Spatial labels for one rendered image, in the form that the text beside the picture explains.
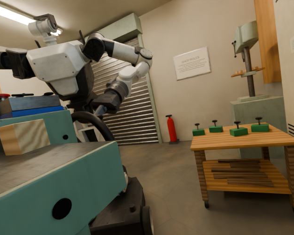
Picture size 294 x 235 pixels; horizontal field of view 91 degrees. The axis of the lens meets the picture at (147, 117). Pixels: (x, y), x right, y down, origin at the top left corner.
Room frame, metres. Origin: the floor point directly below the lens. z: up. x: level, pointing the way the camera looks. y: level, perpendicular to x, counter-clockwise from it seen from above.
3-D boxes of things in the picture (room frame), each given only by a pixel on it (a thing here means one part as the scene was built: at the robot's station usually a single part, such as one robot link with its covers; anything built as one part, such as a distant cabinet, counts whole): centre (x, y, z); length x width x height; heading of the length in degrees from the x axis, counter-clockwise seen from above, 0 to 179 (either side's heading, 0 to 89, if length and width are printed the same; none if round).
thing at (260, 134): (1.21, -0.69, 0.32); 0.66 x 0.57 x 0.64; 67
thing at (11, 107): (0.35, 0.29, 0.99); 0.13 x 0.11 x 0.06; 59
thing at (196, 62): (2.79, -1.02, 1.48); 0.64 x 0.02 x 0.46; 66
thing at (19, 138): (0.23, 0.20, 0.92); 0.05 x 0.04 x 0.04; 66
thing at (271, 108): (1.82, -1.37, 0.79); 0.62 x 0.48 x 1.58; 154
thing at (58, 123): (0.35, 0.28, 0.91); 0.15 x 0.14 x 0.09; 59
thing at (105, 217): (1.20, 0.40, 0.19); 0.64 x 0.52 x 0.33; 179
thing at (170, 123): (2.95, -0.46, 0.30); 0.19 x 0.18 x 0.60; 156
